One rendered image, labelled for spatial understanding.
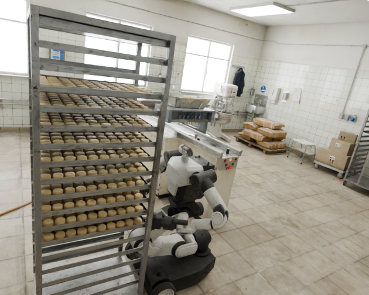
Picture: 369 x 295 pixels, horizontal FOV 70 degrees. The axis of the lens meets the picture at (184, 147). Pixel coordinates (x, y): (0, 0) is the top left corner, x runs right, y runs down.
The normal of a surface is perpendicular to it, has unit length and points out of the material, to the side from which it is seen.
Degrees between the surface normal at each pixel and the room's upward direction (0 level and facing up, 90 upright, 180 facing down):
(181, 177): 85
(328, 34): 90
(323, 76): 90
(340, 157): 88
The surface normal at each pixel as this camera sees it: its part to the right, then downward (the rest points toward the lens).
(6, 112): 0.51, 0.33
